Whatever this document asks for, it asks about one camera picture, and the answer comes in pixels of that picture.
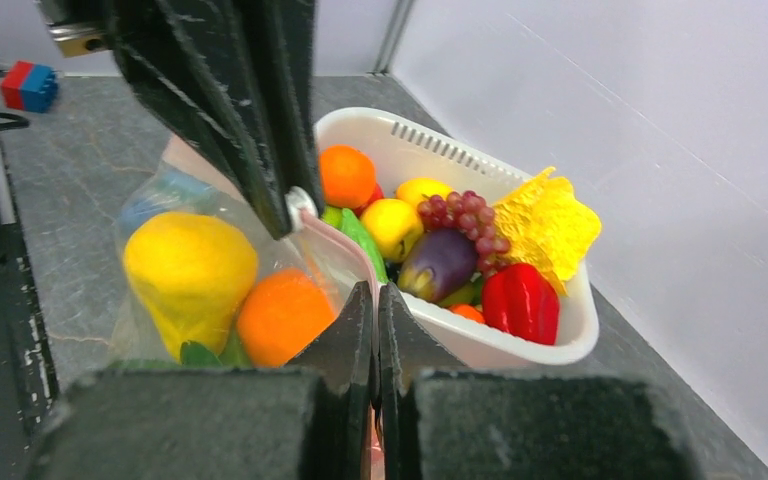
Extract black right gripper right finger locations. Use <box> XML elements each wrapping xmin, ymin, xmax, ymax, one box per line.
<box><xmin>378</xmin><ymin>285</ymin><xmax>702</xmax><ymax>479</ymax></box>

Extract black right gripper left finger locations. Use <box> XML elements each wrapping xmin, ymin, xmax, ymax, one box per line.
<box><xmin>26</xmin><ymin>282</ymin><xmax>374</xmax><ymax>479</ymax></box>

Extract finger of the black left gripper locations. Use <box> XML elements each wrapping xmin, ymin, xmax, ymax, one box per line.
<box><xmin>102</xmin><ymin>1</ymin><xmax>292</xmax><ymax>239</ymax></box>
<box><xmin>236</xmin><ymin>0</ymin><xmax>324</xmax><ymax>210</ymax></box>

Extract orange fruit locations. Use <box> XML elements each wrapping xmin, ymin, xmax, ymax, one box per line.
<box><xmin>236</xmin><ymin>268</ymin><xmax>337</xmax><ymax>367</ymax></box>

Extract green leafy bok choy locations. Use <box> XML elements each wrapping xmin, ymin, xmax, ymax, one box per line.
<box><xmin>179</xmin><ymin>331</ymin><xmax>253</xmax><ymax>368</ymax></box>

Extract clear zip top bag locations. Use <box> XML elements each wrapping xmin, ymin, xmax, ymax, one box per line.
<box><xmin>110</xmin><ymin>137</ymin><xmax>386</xmax><ymax>367</ymax></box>

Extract yellow lemon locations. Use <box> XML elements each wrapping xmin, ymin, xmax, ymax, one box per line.
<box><xmin>122</xmin><ymin>211</ymin><xmax>259</xmax><ymax>360</ymax></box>

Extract white plastic basket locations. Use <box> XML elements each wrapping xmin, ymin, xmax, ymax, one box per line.
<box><xmin>315</xmin><ymin>107</ymin><xmax>599</xmax><ymax>368</ymax></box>

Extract small orange pepper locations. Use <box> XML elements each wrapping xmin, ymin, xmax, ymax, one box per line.
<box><xmin>448</xmin><ymin>304</ymin><xmax>485</xmax><ymax>324</ymax></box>

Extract red bell pepper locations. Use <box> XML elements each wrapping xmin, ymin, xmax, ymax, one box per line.
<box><xmin>482</xmin><ymin>263</ymin><xmax>560</xmax><ymax>345</ymax></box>

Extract red and blue block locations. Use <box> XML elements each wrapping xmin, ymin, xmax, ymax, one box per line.
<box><xmin>0</xmin><ymin>61</ymin><xmax>59</xmax><ymax>113</ymax></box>

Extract small orange tangerine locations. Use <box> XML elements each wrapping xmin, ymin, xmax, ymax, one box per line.
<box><xmin>319</xmin><ymin>145</ymin><xmax>377</xmax><ymax>209</ymax></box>

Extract dark purple eggplant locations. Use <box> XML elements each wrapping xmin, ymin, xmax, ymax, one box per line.
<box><xmin>397</xmin><ymin>229</ymin><xmax>478</xmax><ymax>303</ymax></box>

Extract green apple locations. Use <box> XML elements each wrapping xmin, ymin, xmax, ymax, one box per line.
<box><xmin>321</xmin><ymin>205</ymin><xmax>343</xmax><ymax>230</ymax></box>

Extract green cucumber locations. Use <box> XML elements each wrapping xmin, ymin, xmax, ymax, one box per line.
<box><xmin>339</xmin><ymin>208</ymin><xmax>389</xmax><ymax>284</ymax></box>

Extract purple grapes bunch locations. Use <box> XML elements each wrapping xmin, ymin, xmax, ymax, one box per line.
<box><xmin>417</xmin><ymin>190</ymin><xmax>511</xmax><ymax>276</ymax></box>

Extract yellow corn cob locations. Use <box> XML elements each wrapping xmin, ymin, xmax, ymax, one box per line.
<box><xmin>493</xmin><ymin>166</ymin><xmax>602</xmax><ymax>296</ymax></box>

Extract aluminium frame rail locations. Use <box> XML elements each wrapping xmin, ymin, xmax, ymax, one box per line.
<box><xmin>369</xmin><ymin>0</ymin><xmax>415</xmax><ymax>75</ymax></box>

